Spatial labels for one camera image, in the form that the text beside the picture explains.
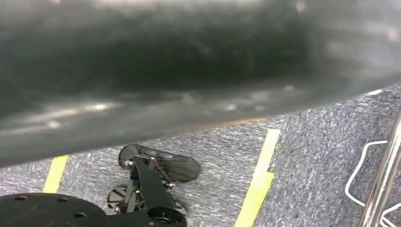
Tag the black robot foot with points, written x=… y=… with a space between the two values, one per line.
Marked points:
x=175 y=166

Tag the steel bench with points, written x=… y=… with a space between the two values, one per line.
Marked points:
x=382 y=188

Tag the black round robot joint disc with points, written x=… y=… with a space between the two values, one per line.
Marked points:
x=47 y=210

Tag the black robot leg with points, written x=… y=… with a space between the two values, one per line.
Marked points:
x=153 y=191

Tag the yellow floor tape outline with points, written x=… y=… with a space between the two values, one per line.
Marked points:
x=260 y=181

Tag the silver wheel cover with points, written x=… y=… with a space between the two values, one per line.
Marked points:
x=156 y=109

